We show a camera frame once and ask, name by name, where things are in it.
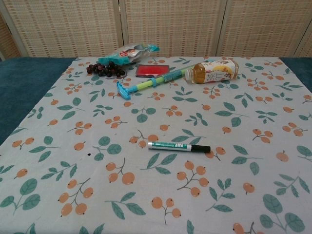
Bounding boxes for green pen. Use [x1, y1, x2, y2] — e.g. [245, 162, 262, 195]
[148, 141, 194, 151]

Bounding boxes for black marker cap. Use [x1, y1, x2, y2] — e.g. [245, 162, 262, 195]
[191, 144, 211, 154]

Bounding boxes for floral leaf and berry tablecloth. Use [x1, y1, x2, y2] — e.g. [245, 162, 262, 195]
[0, 56, 312, 234]

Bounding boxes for blue green telescopic stick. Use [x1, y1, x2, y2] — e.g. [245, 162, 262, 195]
[116, 58, 215, 95]

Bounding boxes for red ink pad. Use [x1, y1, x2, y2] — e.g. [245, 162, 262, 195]
[135, 63, 171, 79]

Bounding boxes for teal and silver snack bag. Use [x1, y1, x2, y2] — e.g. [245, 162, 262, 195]
[97, 43, 160, 66]

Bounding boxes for dark red grape bunch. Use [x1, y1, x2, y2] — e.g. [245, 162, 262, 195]
[86, 61, 126, 78]

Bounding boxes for amber tea bottle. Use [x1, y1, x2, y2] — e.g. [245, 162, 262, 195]
[184, 59, 240, 84]

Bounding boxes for woven bamboo screen panel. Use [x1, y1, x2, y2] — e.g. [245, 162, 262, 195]
[0, 0, 123, 59]
[118, 0, 229, 59]
[294, 23, 312, 58]
[221, 0, 312, 59]
[0, 11, 23, 62]

